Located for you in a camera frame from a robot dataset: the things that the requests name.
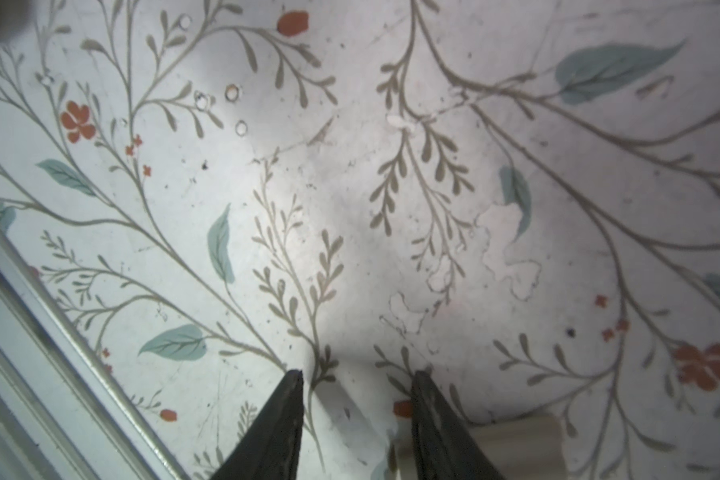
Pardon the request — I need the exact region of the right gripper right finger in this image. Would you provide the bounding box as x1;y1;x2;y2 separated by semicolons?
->
411;370;505;480

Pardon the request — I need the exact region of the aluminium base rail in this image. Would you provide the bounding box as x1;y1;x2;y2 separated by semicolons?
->
0;230;188;479

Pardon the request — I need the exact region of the white battery cover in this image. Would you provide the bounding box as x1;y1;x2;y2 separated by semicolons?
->
380;416;568;479

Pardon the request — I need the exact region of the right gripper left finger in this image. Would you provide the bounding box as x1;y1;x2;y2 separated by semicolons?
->
211;369;304;480

